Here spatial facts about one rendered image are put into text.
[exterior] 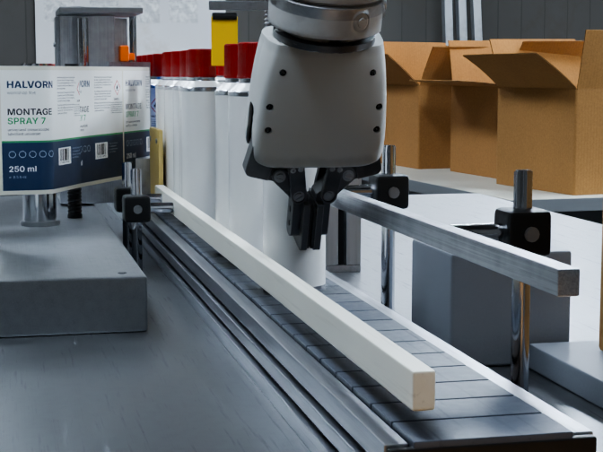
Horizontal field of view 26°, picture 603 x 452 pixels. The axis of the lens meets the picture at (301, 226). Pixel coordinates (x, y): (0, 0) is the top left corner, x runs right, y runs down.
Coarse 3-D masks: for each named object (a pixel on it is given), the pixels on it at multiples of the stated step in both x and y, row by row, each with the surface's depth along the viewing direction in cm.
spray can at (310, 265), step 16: (272, 192) 104; (272, 208) 105; (272, 224) 105; (272, 240) 105; (288, 240) 104; (272, 256) 105; (288, 256) 104; (304, 256) 105; (320, 256) 106; (304, 272) 105; (320, 272) 106; (320, 288) 106
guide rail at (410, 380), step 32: (160, 192) 161; (192, 224) 134; (224, 256) 115; (256, 256) 101; (288, 288) 89; (320, 320) 80; (352, 320) 75; (352, 352) 73; (384, 352) 67; (384, 384) 67; (416, 384) 63
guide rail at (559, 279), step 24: (360, 216) 99; (384, 216) 92; (408, 216) 87; (432, 240) 82; (456, 240) 78; (480, 240) 74; (480, 264) 74; (504, 264) 70; (528, 264) 67; (552, 264) 65; (552, 288) 64; (576, 288) 64
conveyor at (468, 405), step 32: (256, 288) 108; (288, 320) 94; (384, 320) 94; (320, 352) 83; (416, 352) 83; (352, 384) 75; (448, 384) 75; (480, 384) 75; (384, 416) 68; (416, 416) 68; (448, 416) 68; (480, 416) 68; (512, 416) 68; (544, 416) 68
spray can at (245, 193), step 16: (240, 48) 119; (256, 48) 118; (240, 64) 119; (240, 80) 120; (240, 96) 118; (240, 112) 119; (240, 128) 119; (240, 144) 119; (240, 160) 119; (240, 176) 119; (240, 192) 119; (256, 192) 119; (240, 208) 120; (256, 208) 119; (240, 224) 120; (256, 224) 119; (256, 240) 120
